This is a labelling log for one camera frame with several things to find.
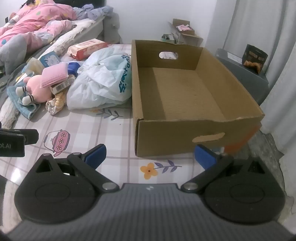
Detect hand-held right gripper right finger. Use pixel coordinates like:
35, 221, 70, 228
180, 145, 267, 193

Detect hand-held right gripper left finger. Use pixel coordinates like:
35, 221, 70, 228
34, 144, 118, 193

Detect light blue towel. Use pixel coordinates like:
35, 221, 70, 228
6, 86, 41, 120

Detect pink plush toy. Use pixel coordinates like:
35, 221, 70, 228
15, 75, 53, 105

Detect large cardboard box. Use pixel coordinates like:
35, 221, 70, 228
131, 39, 265, 158

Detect pale cream soft packet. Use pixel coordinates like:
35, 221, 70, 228
25, 58, 44, 75

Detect checked flower print sheet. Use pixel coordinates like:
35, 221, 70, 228
0, 43, 204, 200

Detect orange white striped sock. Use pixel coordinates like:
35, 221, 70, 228
46, 91, 65, 115

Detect olive green book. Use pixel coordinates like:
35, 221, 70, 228
50, 76, 74, 94

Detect white plastic bag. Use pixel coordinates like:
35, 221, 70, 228
67, 46, 133, 110

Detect pink textured sponge pad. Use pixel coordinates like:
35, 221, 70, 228
41, 65, 69, 88

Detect grey plastic case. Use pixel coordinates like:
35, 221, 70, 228
215, 48, 270, 106

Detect light blue printed tissue pack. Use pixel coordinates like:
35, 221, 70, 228
39, 51, 61, 67

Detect red pink wet wipes pack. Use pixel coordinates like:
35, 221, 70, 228
67, 39, 109, 61

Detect small open cardboard box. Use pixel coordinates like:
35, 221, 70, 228
168, 19, 204, 47

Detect green white paper bag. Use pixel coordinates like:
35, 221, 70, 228
161, 31, 183, 44

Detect pink grey quilt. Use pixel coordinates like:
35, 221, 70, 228
0, 0, 78, 75

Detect olive grey hanging cloth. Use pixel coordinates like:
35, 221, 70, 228
103, 11, 123, 45

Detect pink packet in small box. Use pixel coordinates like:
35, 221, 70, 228
176, 24, 194, 32

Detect white curtain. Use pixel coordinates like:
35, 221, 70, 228
205, 0, 296, 139

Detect purple crumpled clothes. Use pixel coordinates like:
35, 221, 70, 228
74, 5, 116, 22

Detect dark bed headboard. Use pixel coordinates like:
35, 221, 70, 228
54, 0, 107, 7

